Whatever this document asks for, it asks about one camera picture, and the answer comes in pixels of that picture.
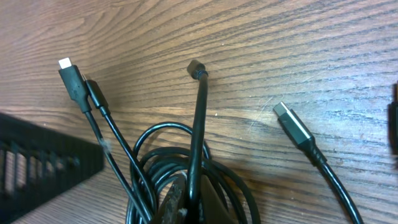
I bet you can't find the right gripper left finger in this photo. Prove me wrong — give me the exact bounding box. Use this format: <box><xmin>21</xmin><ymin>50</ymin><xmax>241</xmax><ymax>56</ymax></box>
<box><xmin>150</xmin><ymin>174</ymin><xmax>188</xmax><ymax>224</ymax></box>

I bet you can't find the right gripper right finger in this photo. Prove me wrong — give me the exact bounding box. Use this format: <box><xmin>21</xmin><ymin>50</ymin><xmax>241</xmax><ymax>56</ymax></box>
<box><xmin>200</xmin><ymin>175</ymin><xmax>238</xmax><ymax>224</ymax></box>

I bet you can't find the thick black usb cable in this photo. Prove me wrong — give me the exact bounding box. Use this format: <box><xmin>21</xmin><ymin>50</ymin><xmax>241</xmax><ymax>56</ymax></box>
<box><xmin>185</xmin><ymin>59</ymin><xmax>364</xmax><ymax>224</ymax></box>

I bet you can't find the thin black usb cable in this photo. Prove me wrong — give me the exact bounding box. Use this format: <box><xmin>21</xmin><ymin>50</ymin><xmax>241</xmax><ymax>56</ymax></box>
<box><xmin>58</xmin><ymin>57</ymin><xmax>262</xmax><ymax>224</ymax></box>

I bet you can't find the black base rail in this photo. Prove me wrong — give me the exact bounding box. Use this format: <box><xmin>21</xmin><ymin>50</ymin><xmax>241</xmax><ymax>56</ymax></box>
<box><xmin>1</xmin><ymin>113</ymin><xmax>104</xmax><ymax>223</ymax></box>

